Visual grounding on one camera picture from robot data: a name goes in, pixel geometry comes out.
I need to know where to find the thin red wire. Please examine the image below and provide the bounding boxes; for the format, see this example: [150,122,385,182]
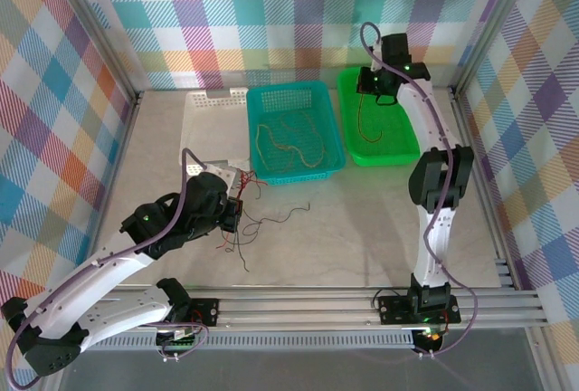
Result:
[215,170,269,252]

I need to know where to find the dark red wire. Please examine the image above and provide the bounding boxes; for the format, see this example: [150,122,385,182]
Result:
[356,92,384,145]

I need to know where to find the short yellow wire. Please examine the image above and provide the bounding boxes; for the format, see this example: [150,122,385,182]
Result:
[280,110,327,157]

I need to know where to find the long yellow wire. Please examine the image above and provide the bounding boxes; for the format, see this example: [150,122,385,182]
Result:
[254,123,327,171]

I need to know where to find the green plastic basket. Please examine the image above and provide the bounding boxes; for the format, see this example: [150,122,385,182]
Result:
[337,66,422,167]

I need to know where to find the white perforated plastic basket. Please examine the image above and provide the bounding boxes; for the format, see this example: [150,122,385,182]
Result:
[179,86,252,176]

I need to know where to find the teal plastic basket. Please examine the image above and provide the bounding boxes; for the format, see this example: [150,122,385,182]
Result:
[245,81,347,186]

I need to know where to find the green circuit board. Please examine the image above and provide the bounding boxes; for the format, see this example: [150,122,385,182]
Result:
[155,324,205,352]
[414,325,447,347]

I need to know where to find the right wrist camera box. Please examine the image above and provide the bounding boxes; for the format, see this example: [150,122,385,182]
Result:
[368,42,386,73]

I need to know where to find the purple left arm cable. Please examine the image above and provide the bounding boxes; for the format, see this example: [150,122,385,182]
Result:
[6,148,211,390]

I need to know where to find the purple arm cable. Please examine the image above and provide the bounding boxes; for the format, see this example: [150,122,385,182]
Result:
[6,148,211,390]
[359,22,481,359]

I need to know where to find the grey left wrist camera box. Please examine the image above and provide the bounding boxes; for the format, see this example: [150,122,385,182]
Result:
[204,159,248,185]

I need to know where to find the aluminium frame post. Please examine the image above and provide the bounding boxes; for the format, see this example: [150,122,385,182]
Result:
[451,0,535,93]
[44,0,139,103]

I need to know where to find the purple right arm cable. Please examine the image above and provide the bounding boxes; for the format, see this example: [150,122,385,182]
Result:
[359,22,481,359]

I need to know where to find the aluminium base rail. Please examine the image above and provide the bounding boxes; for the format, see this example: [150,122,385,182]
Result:
[58,285,549,334]

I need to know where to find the grey slotted cable duct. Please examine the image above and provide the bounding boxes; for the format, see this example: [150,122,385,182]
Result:
[71,333,418,352]

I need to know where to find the aluminium side rail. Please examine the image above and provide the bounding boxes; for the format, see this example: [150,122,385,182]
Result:
[451,87,517,289]

